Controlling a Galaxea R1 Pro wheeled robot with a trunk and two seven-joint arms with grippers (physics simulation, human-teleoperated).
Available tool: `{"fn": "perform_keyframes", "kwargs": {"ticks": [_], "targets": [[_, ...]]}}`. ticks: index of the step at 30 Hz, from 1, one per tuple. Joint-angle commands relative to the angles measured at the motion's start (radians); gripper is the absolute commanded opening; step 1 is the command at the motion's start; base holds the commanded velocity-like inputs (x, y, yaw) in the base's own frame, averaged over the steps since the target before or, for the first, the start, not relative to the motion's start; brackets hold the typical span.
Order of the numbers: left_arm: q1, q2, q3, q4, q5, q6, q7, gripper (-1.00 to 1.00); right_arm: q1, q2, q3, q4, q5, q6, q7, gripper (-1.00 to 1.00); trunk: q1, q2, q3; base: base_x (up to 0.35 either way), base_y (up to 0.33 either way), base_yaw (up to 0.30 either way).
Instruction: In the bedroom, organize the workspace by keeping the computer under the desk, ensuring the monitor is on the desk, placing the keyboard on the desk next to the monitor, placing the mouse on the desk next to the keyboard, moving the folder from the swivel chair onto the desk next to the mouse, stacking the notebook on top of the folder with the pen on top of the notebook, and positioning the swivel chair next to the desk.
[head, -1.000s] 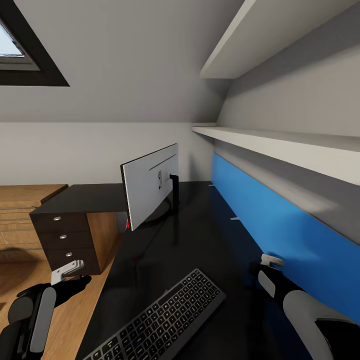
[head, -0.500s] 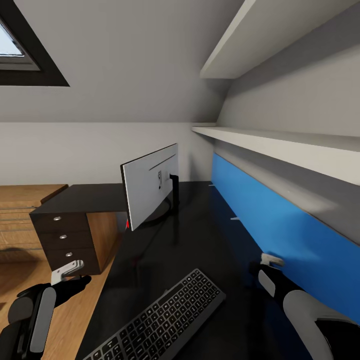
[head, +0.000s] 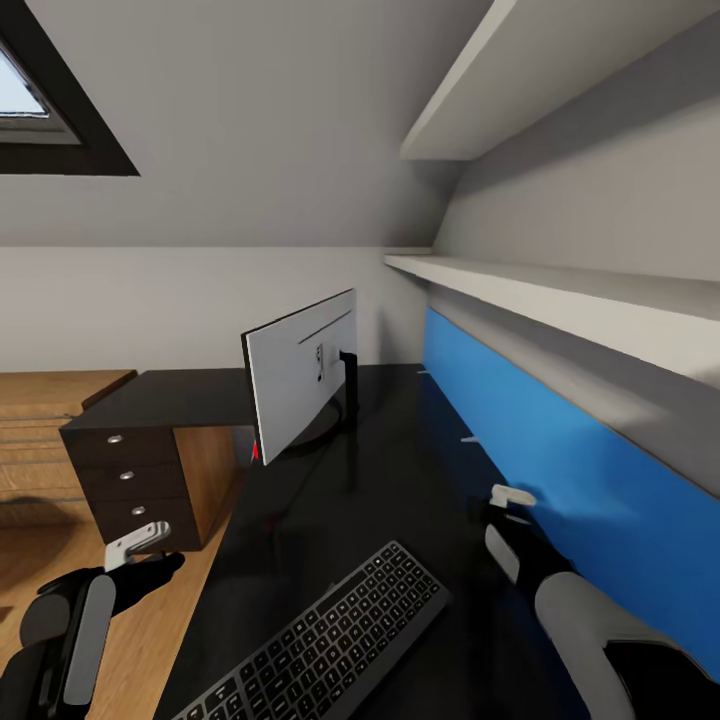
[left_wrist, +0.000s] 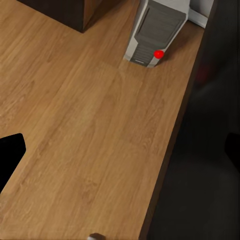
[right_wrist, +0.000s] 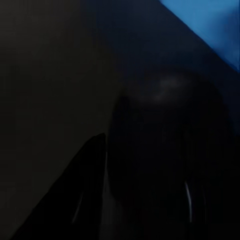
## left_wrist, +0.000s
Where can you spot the desktop computer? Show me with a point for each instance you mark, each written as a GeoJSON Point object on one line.
{"type": "Point", "coordinates": [155, 26]}

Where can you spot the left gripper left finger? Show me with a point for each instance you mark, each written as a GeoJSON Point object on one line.
{"type": "Point", "coordinates": [12, 150]}

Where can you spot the cabinet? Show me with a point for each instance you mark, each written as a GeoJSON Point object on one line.
{"type": "Point", "coordinates": [74, 13]}

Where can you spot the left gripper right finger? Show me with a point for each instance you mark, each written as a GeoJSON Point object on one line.
{"type": "Point", "coordinates": [232, 149]}

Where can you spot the desk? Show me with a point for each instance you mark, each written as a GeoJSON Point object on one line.
{"type": "Point", "coordinates": [197, 192]}

